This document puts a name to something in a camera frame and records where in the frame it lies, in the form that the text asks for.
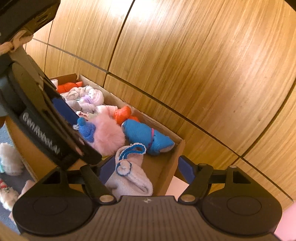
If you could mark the orange sock roll right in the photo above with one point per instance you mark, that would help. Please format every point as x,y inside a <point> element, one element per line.
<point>123,114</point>

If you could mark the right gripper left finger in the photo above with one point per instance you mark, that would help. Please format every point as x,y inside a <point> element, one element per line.
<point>95,178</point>

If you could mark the orange sock roll left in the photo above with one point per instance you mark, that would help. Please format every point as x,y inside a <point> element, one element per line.
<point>66,87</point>

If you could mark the wooden wardrobe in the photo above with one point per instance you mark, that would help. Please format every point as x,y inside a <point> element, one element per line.
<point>214,72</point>

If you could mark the grey sock roll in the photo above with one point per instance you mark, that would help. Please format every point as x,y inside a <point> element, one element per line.
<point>81,106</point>

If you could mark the white sock blue trim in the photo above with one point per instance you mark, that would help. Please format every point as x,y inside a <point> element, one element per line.
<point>129,178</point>

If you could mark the pale pink sock roll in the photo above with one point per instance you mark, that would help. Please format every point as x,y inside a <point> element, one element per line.
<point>28,185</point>

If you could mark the blue grey bed cover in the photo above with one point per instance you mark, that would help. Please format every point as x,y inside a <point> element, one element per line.
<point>16,182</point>

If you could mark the orange sock roll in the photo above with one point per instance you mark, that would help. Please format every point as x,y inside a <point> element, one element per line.
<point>66,87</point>
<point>123,114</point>

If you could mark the white lilac sock roll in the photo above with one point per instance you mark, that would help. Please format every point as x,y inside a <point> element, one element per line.
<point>85,94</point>

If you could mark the white sock teal band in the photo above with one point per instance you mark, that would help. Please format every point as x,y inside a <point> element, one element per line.
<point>11,161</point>

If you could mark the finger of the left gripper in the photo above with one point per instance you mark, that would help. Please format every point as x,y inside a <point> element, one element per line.
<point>65,111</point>

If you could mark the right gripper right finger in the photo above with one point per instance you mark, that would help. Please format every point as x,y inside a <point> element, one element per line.
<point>198,177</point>

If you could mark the brown cardboard box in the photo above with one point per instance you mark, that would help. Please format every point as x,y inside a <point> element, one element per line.
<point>159,169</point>

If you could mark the white green patterned sock roll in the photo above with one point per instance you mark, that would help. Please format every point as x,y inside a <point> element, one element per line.
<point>8,196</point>

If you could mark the blue knitted sock roll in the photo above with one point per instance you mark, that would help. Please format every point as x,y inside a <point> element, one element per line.
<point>154,141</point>

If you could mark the fluffy pink sock ball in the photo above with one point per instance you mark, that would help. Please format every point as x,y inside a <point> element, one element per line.
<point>108,136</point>

